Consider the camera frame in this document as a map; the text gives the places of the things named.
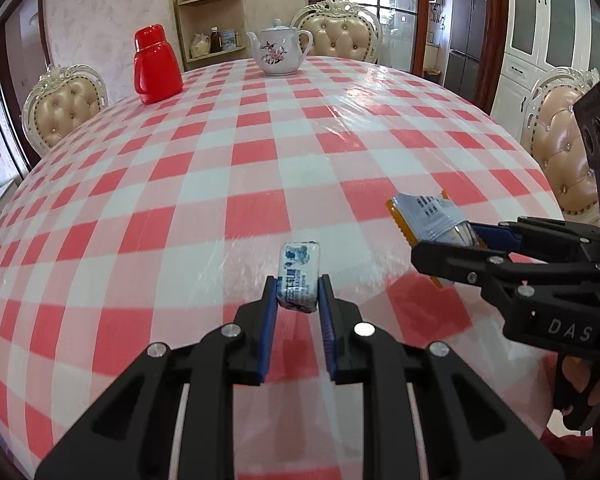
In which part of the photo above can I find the yellow-edged white snack packet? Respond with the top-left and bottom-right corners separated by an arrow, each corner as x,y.
386,189 -> 482,289

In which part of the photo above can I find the dark grey refrigerator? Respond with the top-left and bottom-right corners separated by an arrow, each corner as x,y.
442,0 -> 489,102

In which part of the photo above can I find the cream tufted dining chair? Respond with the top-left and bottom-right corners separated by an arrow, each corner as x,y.
521,66 -> 600,228
290,0 -> 384,64
22,64 -> 109,158

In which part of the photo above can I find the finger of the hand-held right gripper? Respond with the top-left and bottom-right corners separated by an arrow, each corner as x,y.
410,240 -> 600,312
467,215 -> 600,262

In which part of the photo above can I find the white floral teapot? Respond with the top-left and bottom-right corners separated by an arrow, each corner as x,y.
246,18 -> 314,78

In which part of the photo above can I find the blue white candy packet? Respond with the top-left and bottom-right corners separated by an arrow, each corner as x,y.
277,241 -> 324,314

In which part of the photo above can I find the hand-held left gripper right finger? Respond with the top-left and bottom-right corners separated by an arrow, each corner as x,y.
318,274 -> 567,480

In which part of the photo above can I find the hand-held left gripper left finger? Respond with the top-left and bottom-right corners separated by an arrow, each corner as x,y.
34,274 -> 279,480

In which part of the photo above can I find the red thermos jug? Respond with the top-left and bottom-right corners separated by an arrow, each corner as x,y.
132,24 -> 184,105

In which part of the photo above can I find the wooden corner shelf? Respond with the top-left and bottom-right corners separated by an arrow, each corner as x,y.
172,0 -> 249,72

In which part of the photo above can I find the white cabinet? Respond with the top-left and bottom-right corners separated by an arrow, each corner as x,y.
490,0 -> 600,133

